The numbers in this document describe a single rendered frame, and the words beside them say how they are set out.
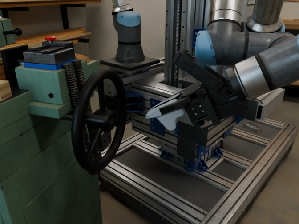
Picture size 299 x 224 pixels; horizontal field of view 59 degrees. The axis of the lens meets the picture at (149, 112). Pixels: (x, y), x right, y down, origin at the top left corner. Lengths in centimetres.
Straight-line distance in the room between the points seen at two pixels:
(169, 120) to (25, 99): 39
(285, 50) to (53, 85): 52
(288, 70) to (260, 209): 130
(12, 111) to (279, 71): 60
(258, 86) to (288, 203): 138
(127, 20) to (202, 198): 94
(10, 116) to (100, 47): 406
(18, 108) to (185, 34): 77
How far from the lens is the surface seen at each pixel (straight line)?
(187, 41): 122
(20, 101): 74
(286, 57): 51
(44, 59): 72
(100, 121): 61
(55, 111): 71
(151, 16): 415
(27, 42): 337
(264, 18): 98
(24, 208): 85
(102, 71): 69
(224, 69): 104
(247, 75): 51
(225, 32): 61
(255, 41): 60
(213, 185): 146
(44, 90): 73
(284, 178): 203
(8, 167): 76
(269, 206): 177
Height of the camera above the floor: 114
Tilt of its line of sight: 25 degrees down
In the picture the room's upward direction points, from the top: straight up
